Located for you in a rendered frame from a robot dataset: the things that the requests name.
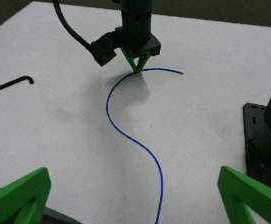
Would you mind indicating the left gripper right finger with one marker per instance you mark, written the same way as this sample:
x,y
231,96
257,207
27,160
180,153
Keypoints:
x,y
238,190

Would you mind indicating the black allen key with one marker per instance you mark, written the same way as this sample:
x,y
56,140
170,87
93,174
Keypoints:
x,y
16,81

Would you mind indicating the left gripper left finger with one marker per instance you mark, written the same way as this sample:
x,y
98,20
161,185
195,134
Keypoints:
x,y
30,191

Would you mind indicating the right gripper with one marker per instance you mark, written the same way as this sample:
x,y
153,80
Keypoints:
x,y
134,38

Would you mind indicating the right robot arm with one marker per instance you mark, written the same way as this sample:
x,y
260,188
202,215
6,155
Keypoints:
x,y
257,134

